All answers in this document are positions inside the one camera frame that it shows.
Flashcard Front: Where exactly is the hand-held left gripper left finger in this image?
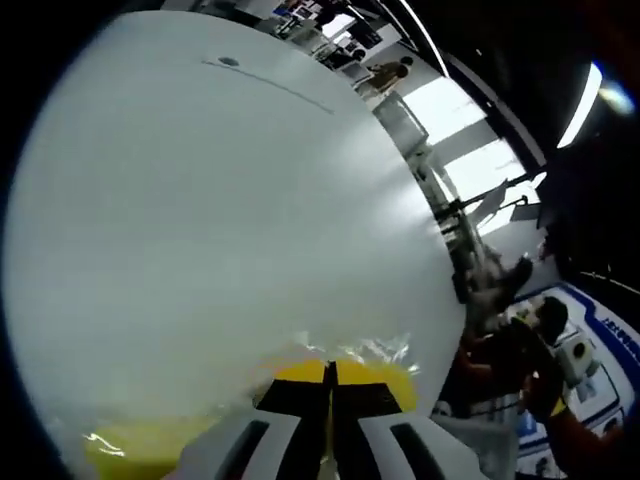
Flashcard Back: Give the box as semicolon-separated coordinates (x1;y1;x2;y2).
172;359;334;480

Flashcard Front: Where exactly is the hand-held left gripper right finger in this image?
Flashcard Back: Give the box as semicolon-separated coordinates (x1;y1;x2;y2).
332;359;484;480

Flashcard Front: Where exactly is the small bagged yellow silicone block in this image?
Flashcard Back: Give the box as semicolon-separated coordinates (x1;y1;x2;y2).
249;339;421;416

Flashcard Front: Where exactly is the large bagged yellow silicone block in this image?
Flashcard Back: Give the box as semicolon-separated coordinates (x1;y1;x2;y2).
82;412;227;480

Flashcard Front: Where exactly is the person's right hand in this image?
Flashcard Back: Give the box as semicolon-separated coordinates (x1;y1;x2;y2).
508;319;570;427

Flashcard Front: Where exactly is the person's grey clothing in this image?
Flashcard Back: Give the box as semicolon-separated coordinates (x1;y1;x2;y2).
433;392;522;479

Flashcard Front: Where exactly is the ceiling light strip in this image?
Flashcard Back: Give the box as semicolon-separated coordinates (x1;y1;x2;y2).
555;62;604;150

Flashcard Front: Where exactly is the white desk partition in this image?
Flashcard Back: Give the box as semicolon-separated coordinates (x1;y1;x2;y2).
373;93;432;152

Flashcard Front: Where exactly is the blue white wall poster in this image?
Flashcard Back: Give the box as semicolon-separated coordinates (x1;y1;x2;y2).
514;282;640;476

